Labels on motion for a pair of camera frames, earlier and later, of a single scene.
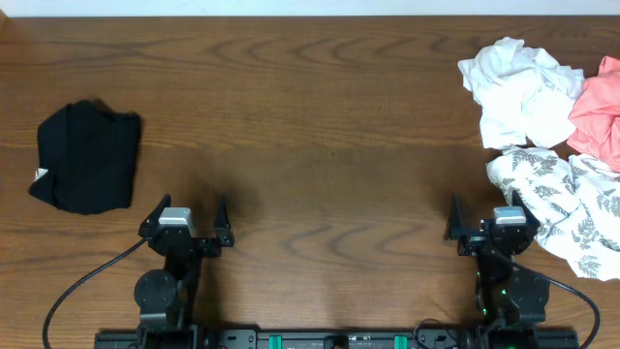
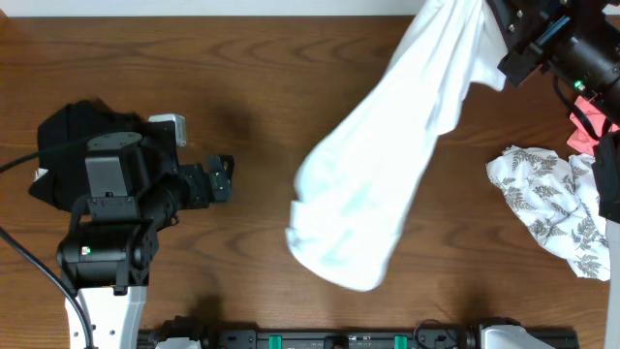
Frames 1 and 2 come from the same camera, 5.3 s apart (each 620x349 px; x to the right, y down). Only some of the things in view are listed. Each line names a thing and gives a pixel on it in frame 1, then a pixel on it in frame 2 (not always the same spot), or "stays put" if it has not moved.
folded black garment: (86, 156) stays put
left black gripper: (223, 237) → (200, 197)
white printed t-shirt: (521, 93) → (355, 192)
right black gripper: (473, 239) → (534, 31)
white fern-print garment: (575, 200) stays put
